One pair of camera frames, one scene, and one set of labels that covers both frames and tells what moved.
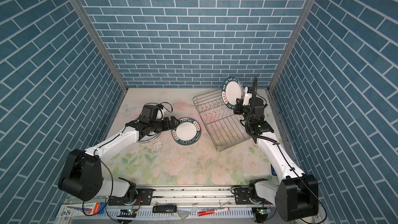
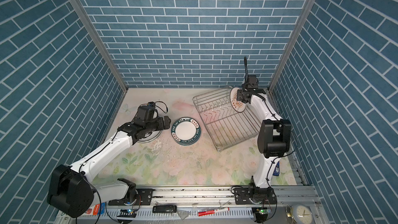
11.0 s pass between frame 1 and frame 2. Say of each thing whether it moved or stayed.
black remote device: stayed
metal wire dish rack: stayed
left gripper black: stayed
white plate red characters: stayed
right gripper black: moved
